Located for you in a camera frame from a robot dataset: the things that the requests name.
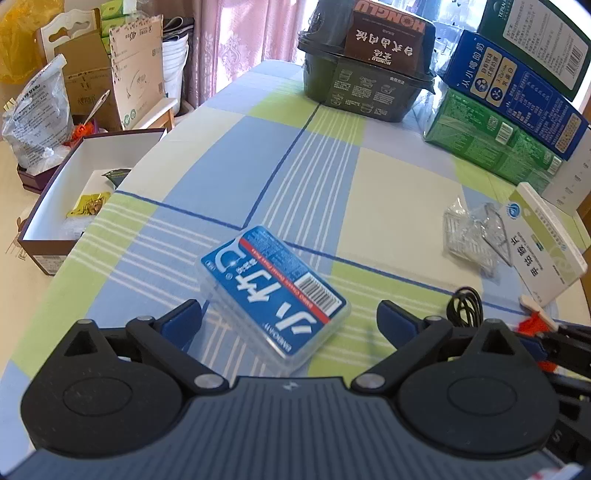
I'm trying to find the clear packet with metal clips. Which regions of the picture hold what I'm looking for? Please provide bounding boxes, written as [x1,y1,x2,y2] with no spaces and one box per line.
[442,198,513,268]

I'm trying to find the open white brown-sided box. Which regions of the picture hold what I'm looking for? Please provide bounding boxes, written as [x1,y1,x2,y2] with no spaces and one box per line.
[17,128,168,276]

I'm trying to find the clear plastic bag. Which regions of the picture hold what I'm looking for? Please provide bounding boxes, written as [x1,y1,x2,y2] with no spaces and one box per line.
[1,54,77,169]

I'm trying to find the tall white box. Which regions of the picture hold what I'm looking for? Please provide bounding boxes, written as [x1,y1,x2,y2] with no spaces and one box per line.
[542,138,591,215]

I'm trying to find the yellow plastic bag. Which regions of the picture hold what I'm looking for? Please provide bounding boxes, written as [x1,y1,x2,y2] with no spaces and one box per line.
[0,0,65,84]

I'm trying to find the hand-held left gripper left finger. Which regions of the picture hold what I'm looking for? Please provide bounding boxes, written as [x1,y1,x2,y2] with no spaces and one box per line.
[62,299,229,395]

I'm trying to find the black food container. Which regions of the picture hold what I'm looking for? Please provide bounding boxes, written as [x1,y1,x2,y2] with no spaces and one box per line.
[297,0,437,123]

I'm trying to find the white carved chair back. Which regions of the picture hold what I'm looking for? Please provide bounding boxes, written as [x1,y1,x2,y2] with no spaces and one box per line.
[36,8,102,65]

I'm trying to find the checked tablecloth desktop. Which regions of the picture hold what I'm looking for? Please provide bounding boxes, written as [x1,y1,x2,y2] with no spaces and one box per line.
[0,60,591,416]

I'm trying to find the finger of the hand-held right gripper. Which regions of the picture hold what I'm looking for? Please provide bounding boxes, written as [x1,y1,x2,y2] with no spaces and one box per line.
[555,323,591,343]
[537,332,591,371]

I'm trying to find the large beige carton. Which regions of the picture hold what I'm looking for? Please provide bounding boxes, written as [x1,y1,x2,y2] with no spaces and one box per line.
[0,138,28,296]

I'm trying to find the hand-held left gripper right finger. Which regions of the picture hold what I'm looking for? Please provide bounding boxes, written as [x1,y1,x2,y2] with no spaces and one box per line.
[350,299,515,395]

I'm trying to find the clear box with blue label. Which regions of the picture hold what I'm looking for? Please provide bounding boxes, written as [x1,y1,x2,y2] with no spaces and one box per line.
[199,224,352,374]

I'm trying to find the printed cardboard flap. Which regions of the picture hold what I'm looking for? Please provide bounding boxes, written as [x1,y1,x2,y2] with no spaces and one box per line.
[108,14,178,130]

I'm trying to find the black cable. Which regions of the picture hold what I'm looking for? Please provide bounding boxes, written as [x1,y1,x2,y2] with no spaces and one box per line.
[447,286,485,328]

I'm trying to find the worn brown cardboard box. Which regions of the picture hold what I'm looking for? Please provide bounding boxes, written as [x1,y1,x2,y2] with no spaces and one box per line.
[58,30,123,132]

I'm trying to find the blue milk carton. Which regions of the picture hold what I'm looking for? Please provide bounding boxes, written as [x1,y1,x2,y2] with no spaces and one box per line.
[436,30,589,161]

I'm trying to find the dark packet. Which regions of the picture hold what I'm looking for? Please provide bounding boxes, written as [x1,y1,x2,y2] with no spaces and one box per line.
[102,167,132,191]

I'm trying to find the red fuzzy item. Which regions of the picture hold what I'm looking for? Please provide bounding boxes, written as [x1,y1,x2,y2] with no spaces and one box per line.
[515,310,561,372]

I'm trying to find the yellow green packet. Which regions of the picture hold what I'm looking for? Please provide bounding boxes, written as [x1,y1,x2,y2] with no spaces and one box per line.
[66,193,112,219]

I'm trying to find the long white green medicine box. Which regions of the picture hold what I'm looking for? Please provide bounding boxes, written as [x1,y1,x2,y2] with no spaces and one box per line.
[501,181,588,308]

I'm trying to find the metal spoon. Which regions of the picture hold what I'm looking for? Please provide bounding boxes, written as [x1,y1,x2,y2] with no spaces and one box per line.
[81,89,112,127]

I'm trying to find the pink curtain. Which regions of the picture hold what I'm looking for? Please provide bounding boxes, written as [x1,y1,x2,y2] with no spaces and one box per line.
[185,0,266,109]

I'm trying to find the maroon box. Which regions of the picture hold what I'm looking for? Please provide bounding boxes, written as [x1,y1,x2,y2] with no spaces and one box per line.
[16,161,61,197]

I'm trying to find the dark green carton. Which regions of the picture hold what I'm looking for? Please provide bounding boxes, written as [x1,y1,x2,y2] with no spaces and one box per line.
[477,0,591,102]

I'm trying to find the green wrapped carton pack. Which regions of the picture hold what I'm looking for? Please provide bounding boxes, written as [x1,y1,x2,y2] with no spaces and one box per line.
[423,88,565,185]

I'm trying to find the green tissue packs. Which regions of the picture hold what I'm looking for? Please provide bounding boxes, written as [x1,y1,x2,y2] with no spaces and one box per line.
[99,0,137,54]

